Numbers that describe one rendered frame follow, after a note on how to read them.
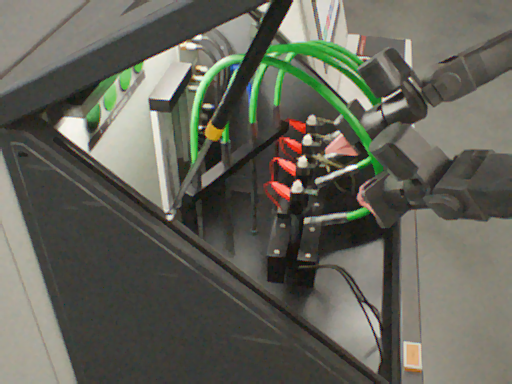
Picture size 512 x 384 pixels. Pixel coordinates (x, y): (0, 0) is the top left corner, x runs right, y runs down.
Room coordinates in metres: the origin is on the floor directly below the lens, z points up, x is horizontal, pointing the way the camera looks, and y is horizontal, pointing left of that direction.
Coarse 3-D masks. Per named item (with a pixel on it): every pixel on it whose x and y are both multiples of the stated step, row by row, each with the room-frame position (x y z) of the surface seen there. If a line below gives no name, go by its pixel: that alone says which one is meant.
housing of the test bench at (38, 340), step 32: (0, 0) 0.80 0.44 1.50; (32, 0) 0.81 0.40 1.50; (64, 0) 0.82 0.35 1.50; (0, 32) 0.70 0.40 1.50; (32, 32) 0.70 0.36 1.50; (0, 64) 0.61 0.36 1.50; (0, 160) 0.55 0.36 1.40; (0, 192) 0.55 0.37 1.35; (0, 224) 0.56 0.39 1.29; (0, 256) 0.56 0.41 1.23; (32, 256) 0.55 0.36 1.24; (0, 288) 0.56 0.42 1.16; (32, 288) 0.55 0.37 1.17; (0, 320) 0.56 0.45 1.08; (32, 320) 0.56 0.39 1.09; (0, 352) 0.56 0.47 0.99; (32, 352) 0.56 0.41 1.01; (64, 352) 0.55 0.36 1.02
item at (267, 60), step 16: (224, 64) 0.84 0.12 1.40; (272, 64) 0.79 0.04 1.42; (288, 64) 0.79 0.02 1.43; (208, 80) 0.85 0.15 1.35; (304, 80) 0.77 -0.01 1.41; (192, 112) 0.88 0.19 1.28; (192, 128) 0.87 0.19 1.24; (192, 144) 0.88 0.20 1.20; (368, 144) 0.71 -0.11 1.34; (192, 160) 0.88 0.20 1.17
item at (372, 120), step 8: (352, 104) 0.85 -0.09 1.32; (360, 104) 0.87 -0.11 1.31; (352, 112) 0.83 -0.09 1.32; (360, 112) 0.85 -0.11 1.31; (368, 112) 0.82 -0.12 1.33; (376, 112) 0.81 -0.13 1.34; (344, 120) 0.81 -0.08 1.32; (360, 120) 0.82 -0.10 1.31; (368, 120) 0.81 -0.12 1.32; (376, 120) 0.80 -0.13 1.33; (352, 128) 0.81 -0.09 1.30; (368, 128) 0.80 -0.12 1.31; (376, 128) 0.79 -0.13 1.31; (384, 128) 0.79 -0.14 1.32; (376, 136) 0.80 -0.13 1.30
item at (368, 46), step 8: (360, 40) 1.84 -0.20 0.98; (368, 40) 1.84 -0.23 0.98; (376, 40) 1.84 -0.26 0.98; (384, 40) 1.85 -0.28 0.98; (392, 40) 1.85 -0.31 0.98; (400, 40) 1.85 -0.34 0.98; (360, 48) 1.78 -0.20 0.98; (368, 48) 1.78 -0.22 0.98; (376, 48) 1.78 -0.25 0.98; (400, 48) 1.79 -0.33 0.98; (368, 56) 1.72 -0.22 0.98
